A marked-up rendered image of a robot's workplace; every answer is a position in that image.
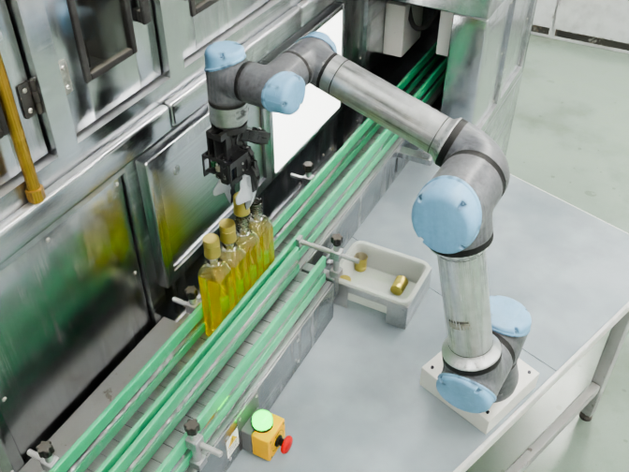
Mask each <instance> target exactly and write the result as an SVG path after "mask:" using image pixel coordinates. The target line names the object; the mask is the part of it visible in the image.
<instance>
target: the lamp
mask: <svg viewBox="0 0 629 472"><path fill-rule="evenodd" d="M252 426H253V429H254V430H255V431H256V432H258V433H267V432H268V431H269V430H270V429H271V428H272V426H273V419H272V415H271V413H270V412H269V411H267V410H258V411H257V412H256V413H255V414H254V415H253V417H252Z"/></svg>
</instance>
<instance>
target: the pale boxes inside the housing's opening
mask: <svg viewBox="0 0 629 472"><path fill-rule="evenodd" d="M410 7H412V14H413V18H414V22H415V24H416V25H417V26H421V24H422V15H423V7H420V6H415V5H410V4H405V3H401V2H396V1H391V0H388V1H387V2H386V16H385V31H384V45H383V53H385V54H389V55H394V56H398V57H402V56H403V55H404V54H405V53H406V52H407V51H408V50H409V49H410V48H411V47H412V46H413V45H414V44H415V43H416V42H417V40H418V39H419V38H420V34H421V31H416V30H414V29H413V28H412V27H411V25H410V23H409V21H408V16H409V10H410ZM453 14H454V13H452V12H447V11H443V10H441V14H440V22H439V31H438V38H437V47H436V54H440V55H443V56H448V48H449V40H450V33H451V25H452V18H453Z"/></svg>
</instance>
